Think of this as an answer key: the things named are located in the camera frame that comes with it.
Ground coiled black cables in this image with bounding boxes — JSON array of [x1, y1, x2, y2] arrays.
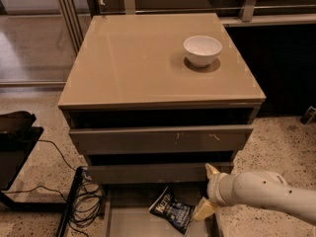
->
[[3, 138, 107, 237]]

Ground top grey drawer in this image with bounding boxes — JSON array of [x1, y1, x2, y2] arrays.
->
[[69, 125, 253, 155]]

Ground metal glass door frame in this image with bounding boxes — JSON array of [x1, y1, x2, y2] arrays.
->
[[0, 0, 90, 88]]

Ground tan drawer cabinet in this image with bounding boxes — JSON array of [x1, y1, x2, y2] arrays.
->
[[57, 13, 267, 237]]

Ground blue chip bag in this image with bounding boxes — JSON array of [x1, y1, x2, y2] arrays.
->
[[149, 187, 196, 235]]

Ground middle grey drawer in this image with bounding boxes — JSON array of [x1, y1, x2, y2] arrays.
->
[[88, 162, 235, 185]]

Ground white ceramic bowl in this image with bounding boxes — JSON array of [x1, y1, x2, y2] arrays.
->
[[184, 36, 222, 67]]

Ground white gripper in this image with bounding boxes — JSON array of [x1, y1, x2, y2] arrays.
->
[[193, 163, 236, 221]]

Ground metal railing shelf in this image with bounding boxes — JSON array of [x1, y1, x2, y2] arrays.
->
[[88, 0, 316, 26]]

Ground black side table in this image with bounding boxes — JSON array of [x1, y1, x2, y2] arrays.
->
[[0, 111, 83, 237]]

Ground bottom open grey drawer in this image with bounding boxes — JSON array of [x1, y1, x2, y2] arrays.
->
[[104, 183, 224, 237]]

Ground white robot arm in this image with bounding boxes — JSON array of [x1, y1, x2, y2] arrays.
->
[[193, 164, 316, 225]]

